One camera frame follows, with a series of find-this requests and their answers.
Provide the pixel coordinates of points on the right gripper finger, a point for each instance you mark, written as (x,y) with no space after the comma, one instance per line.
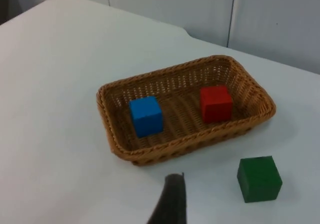
(171,201)

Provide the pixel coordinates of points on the blue cube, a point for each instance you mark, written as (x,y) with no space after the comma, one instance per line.
(146,116)

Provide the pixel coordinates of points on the red cube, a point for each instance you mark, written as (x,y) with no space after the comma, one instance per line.
(216,104)

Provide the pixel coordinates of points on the pale brown wicker basket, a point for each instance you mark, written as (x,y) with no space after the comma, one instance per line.
(180,144)

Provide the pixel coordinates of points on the green cube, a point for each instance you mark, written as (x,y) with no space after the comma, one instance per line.
(258,180)

